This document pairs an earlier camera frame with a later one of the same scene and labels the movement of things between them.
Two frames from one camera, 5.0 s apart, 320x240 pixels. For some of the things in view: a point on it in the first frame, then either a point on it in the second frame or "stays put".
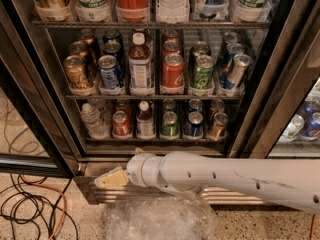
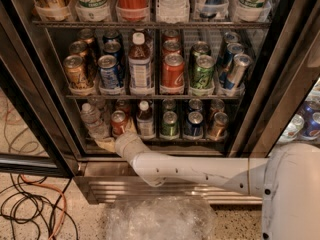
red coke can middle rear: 171,34 stays put
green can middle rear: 199,48 stays put
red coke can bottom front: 120,126 stays put
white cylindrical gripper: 137,172 to 126,144
